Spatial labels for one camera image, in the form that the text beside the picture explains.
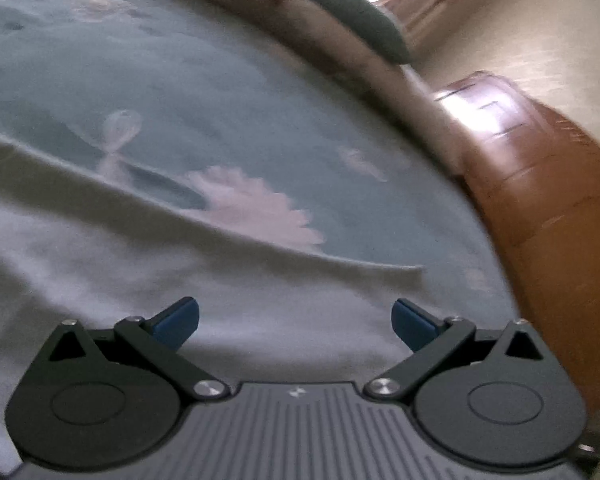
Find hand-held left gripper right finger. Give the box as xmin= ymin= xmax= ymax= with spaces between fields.
xmin=365 ymin=298 xmax=553 ymax=402

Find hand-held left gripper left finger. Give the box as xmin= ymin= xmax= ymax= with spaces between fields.
xmin=47 ymin=296 xmax=232 ymax=402

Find grey sweatpants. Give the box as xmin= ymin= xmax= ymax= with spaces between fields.
xmin=0 ymin=127 xmax=431 ymax=476

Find wooden bed headboard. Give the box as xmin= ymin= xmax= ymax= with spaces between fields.
xmin=432 ymin=71 xmax=600 ymax=426

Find teal floral bed sheet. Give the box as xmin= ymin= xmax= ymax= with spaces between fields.
xmin=0 ymin=0 xmax=521 ymax=376

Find folded beige floral quilt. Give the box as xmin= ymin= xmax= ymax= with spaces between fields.
xmin=95 ymin=0 xmax=476 ymax=176

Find green pillow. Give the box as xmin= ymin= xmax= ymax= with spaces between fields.
xmin=255 ymin=0 xmax=413 ymax=66

